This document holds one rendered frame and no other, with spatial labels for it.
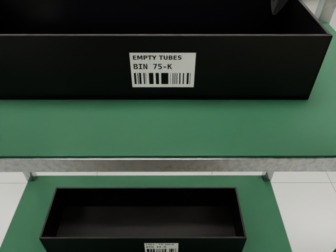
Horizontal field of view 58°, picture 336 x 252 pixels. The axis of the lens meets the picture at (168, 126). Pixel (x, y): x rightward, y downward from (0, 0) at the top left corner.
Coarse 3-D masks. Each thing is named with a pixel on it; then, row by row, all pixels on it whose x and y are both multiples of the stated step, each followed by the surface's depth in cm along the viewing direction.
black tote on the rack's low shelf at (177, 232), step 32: (64, 192) 97; (96, 192) 97; (128, 192) 97; (160, 192) 97; (192, 192) 97; (224, 192) 97; (64, 224) 97; (96, 224) 97; (128, 224) 97; (160, 224) 97; (192, 224) 97; (224, 224) 97
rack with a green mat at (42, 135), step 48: (0, 144) 42; (48, 144) 42; (96, 144) 42; (144, 144) 42; (192, 144) 42; (240, 144) 42; (288, 144) 42; (48, 192) 108; (240, 192) 108; (288, 240) 95
